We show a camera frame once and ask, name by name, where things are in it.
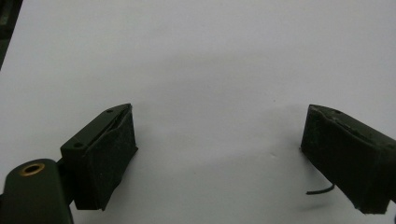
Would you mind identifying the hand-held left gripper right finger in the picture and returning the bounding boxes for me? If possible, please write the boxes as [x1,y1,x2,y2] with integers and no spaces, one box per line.
[300,104,396,216]

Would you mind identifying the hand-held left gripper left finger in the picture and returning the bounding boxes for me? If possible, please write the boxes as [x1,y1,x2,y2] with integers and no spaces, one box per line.
[60,103,139,212]

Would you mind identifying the white table mat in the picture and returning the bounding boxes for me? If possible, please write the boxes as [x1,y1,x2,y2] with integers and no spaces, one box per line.
[0,0,396,224]

